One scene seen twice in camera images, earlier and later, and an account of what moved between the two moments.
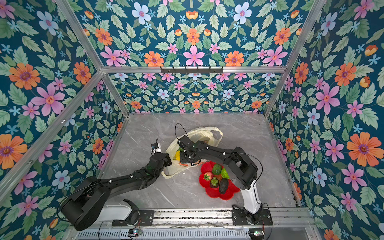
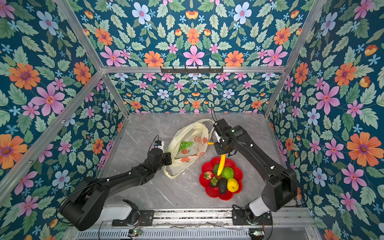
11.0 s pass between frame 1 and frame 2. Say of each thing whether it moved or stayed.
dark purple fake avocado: stayed
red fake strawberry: stayed
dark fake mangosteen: stayed
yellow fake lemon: moved
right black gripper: moved
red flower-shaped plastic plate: stayed
